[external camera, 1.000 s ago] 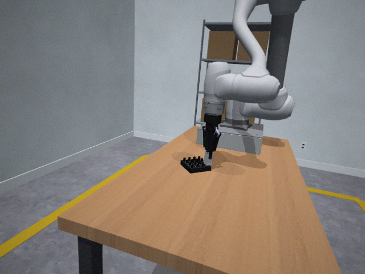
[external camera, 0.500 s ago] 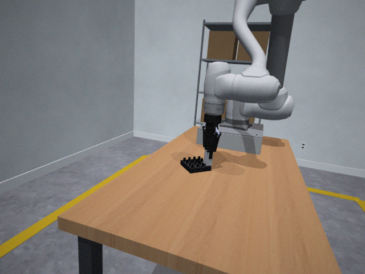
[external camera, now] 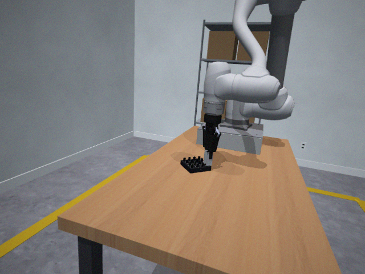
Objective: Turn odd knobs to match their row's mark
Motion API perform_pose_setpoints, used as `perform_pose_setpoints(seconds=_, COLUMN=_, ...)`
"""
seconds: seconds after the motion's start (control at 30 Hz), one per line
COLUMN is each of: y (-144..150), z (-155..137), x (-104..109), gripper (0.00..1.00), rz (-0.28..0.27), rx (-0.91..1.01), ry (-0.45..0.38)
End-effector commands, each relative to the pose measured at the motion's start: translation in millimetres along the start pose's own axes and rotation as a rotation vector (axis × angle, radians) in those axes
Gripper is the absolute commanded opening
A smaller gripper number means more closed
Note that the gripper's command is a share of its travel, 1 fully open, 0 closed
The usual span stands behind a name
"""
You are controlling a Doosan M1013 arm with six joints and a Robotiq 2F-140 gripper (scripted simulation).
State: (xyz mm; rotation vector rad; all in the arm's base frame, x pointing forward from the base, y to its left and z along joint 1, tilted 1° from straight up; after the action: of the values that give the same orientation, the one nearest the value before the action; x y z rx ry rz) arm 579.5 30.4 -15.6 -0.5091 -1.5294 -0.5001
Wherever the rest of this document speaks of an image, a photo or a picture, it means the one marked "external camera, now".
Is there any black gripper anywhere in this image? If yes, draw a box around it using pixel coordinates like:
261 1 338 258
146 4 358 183
202 113 222 166

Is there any black knob box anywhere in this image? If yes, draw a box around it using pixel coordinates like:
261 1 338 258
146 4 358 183
180 156 211 174

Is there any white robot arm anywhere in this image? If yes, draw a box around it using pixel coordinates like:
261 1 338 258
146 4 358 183
203 0 305 131

